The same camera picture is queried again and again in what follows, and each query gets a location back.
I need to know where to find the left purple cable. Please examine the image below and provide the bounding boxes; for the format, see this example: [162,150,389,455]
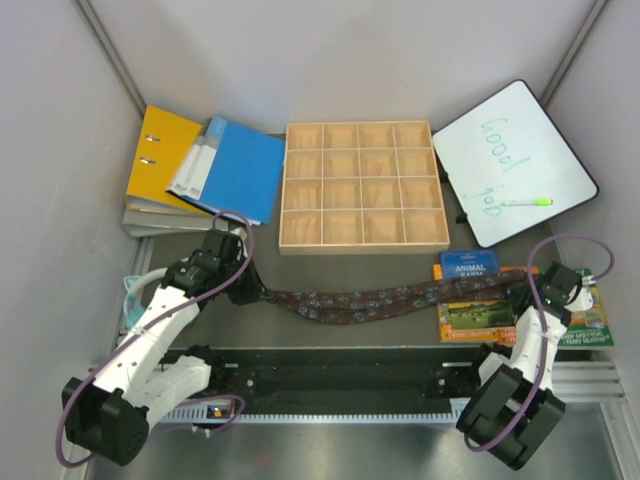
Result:
[54,209,252,469]

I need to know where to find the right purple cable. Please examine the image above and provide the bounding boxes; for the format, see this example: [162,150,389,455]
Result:
[463,234,616,451]

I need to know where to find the brown floral necktie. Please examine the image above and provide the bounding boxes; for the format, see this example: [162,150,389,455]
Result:
[268,268,527,326]

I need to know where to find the grey binder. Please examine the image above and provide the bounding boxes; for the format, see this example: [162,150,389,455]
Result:
[122,209,237,238]

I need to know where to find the white whiteboard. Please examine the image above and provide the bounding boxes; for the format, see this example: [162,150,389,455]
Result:
[433,80,600,248]

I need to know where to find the teal cat-ear headphones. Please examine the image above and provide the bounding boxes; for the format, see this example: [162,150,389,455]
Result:
[122,268,167,330]

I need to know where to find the blue folder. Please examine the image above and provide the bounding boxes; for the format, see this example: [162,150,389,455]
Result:
[167,116,285,225]

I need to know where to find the green Treehouse book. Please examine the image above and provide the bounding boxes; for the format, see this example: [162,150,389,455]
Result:
[559,281,614,350]

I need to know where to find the wooden compartment tray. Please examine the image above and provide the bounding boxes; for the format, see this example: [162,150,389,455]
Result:
[279,120,450,255]

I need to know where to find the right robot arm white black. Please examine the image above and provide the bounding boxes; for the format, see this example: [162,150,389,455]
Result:
[456,262,594,470]

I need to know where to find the white cable duct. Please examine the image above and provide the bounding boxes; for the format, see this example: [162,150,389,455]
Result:
[160,399,468,425]

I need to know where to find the yellow ring binder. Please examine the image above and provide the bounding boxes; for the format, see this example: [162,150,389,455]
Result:
[125,105,204,216]

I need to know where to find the purple cable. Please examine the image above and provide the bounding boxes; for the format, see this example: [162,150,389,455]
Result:
[463,234,616,451]
[54,209,252,469]

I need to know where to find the green marker pen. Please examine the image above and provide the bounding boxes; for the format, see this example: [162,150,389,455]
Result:
[502,198,553,207]

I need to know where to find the Animal Farm book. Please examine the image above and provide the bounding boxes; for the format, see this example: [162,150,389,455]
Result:
[437,248,516,334]

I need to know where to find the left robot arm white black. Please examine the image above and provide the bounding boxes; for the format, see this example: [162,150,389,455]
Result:
[54,229,256,469]

